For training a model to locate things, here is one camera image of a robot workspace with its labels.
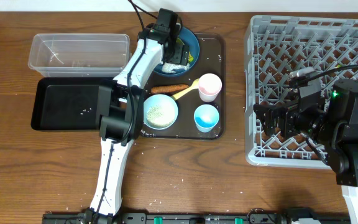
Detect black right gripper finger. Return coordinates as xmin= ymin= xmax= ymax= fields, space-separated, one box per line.
xmin=253 ymin=104 xmax=270 ymax=124
xmin=262 ymin=123 xmax=280 ymax=136

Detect white tissue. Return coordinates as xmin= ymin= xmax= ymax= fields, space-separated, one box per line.
xmin=161 ymin=63 xmax=190 ymax=74

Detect yellow snack wrapper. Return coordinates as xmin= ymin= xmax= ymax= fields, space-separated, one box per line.
xmin=177 ymin=38 xmax=194 ymax=63

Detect light blue plastic cup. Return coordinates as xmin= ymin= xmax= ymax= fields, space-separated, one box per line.
xmin=193 ymin=104 xmax=220 ymax=133

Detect light blue bowl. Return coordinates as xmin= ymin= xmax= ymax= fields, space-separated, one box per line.
xmin=144 ymin=94 xmax=178 ymax=130

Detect white rice grains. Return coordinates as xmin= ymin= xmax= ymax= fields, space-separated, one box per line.
xmin=146 ymin=105 xmax=172 ymax=128

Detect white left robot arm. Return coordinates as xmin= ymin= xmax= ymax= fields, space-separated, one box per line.
xmin=90 ymin=29 xmax=190 ymax=218

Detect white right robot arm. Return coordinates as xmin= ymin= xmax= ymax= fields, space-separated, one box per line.
xmin=253 ymin=80 xmax=358 ymax=223

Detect grey dishwasher rack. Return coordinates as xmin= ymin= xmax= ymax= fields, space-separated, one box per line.
xmin=244 ymin=15 xmax=358 ymax=169

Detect dark blue plate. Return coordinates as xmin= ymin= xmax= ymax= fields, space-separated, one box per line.
xmin=154 ymin=27 xmax=200 ymax=77

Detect yellow plastic spoon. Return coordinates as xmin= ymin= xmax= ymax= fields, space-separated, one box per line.
xmin=171 ymin=78 xmax=199 ymax=101

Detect orange carrot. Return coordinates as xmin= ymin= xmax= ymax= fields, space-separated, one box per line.
xmin=151 ymin=84 xmax=189 ymax=95

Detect pink plastic cup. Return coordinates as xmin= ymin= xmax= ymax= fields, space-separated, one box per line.
xmin=198 ymin=73 xmax=223 ymax=103

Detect dark brown serving tray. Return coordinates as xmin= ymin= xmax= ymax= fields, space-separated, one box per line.
xmin=141 ymin=33 xmax=226 ymax=141

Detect clear plastic bin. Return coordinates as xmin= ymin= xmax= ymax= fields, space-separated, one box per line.
xmin=28 ymin=34 xmax=130 ymax=77

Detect black tray bin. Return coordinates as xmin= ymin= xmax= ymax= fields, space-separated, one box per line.
xmin=30 ymin=77 xmax=108 ymax=131

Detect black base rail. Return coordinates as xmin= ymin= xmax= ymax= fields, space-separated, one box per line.
xmin=42 ymin=207 xmax=351 ymax=224

